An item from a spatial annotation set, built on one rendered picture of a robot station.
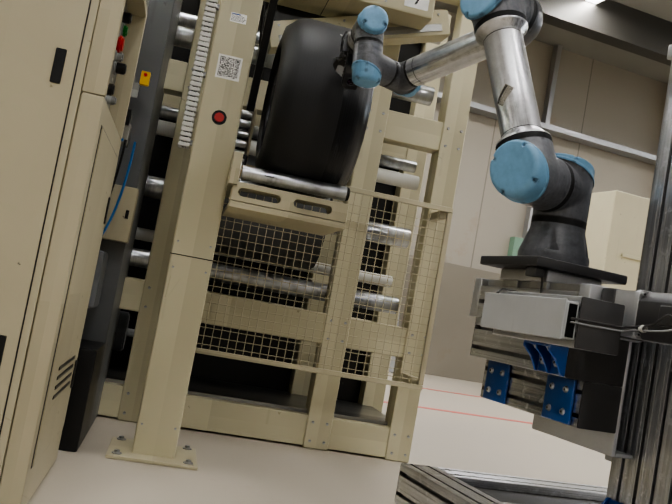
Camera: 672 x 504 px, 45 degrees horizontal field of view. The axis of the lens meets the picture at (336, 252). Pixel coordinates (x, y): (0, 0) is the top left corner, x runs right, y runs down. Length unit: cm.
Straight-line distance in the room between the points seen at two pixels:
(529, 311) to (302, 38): 130
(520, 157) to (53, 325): 102
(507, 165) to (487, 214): 798
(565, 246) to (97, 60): 106
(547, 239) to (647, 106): 945
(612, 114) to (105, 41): 932
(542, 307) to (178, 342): 134
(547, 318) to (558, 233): 34
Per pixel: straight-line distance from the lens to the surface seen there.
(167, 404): 252
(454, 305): 941
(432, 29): 319
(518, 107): 172
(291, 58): 245
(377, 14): 211
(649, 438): 169
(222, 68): 258
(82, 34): 185
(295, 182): 246
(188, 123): 255
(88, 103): 181
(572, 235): 174
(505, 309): 155
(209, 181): 252
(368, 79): 207
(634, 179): 1089
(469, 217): 951
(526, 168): 163
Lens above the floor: 54
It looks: 4 degrees up
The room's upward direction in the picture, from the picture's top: 10 degrees clockwise
